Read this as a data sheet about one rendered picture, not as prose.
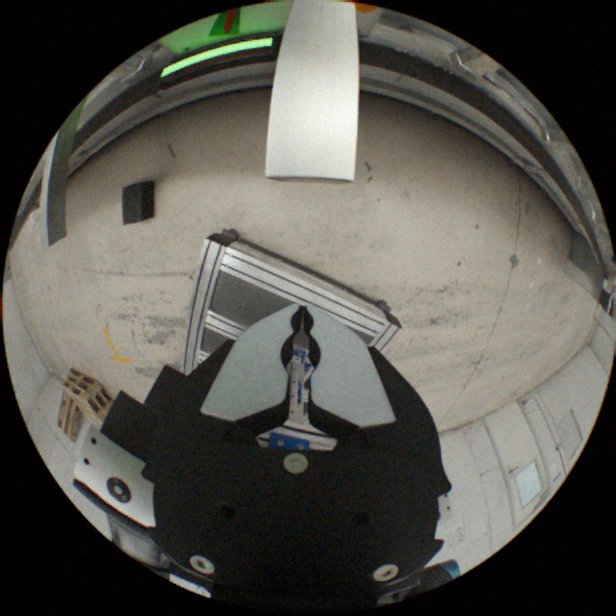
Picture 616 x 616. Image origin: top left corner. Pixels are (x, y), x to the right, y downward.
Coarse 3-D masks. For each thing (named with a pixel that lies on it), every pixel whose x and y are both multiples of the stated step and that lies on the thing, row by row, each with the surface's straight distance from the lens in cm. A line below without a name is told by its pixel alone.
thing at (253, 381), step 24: (288, 312) 11; (240, 336) 10; (264, 336) 10; (288, 336) 10; (240, 360) 9; (264, 360) 9; (288, 360) 10; (216, 384) 8; (240, 384) 8; (264, 384) 8; (288, 384) 8; (216, 408) 7; (240, 408) 7; (264, 408) 7; (288, 408) 9; (264, 432) 8
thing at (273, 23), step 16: (288, 0) 31; (208, 16) 33; (240, 16) 33; (256, 16) 33; (272, 16) 33; (288, 16) 33; (368, 16) 32; (176, 32) 35; (192, 32) 36; (208, 32) 36; (240, 32) 36; (256, 32) 36; (368, 32) 35; (176, 48) 39; (192, 48) 39
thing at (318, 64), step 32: (320, 0) 15; (288, 32) 11; (320, 32) 11; (352, 32) 11; (288, 64) 9; (320, 64) 9; (352, 64) 10; (288, 96) 8; (320, 96) 8; (352, 96) 9; (288, 128) 8; (320, 128) 8; (352, 128) 8; (288, 160) 8; (320, 160) 8; (352, 160) 8
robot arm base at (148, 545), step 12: (108, 516) 47; (120, 528) 44; (120, 540) 47; (132, 540) 44; (144, 540) 43; (132, 552) 46; (144, 552) 45; (156, 552) 45; (144, 564) 47; (156, 564) 47; (168, 564) 50
